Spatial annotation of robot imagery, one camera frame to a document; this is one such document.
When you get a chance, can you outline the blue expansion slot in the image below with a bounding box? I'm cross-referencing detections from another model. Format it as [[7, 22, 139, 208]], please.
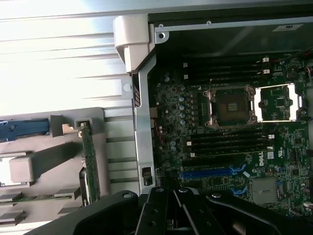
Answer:
[[180, 171, 232, 179]]

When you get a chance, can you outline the silver chipset heatsink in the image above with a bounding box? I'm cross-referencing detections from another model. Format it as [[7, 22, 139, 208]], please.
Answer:
[[251, 178, 278, 204]]

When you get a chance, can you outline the open PC case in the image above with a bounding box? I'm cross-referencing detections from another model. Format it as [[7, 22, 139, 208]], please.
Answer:
[[112, 12, 313, 218]]

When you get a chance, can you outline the green RAM stick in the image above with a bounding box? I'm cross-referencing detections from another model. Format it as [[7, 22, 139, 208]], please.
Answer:
[[9, 194, 83, 203]]

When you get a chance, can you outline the green Dell motherboard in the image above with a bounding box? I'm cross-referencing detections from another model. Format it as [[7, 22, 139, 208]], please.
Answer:
[[154, 58, 313, 216]]

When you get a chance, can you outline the grey parts rack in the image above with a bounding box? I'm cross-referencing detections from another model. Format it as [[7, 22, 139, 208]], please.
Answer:
[[0, 107, 107, 235]]

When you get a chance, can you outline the CPU socket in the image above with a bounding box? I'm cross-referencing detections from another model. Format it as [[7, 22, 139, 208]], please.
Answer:
[[201, 84, 257, 129]]

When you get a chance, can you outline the metal socket cover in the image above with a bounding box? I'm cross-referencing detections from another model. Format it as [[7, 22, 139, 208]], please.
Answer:
[[254, 83, 303, 123]]

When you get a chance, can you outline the hard disk with blue carrier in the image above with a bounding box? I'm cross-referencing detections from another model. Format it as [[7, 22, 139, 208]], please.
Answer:
[[0, 118, 49, 143]]

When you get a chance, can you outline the silver CPU chip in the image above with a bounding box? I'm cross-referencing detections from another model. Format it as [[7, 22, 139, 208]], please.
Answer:
[[0, 160, 12, 186]]

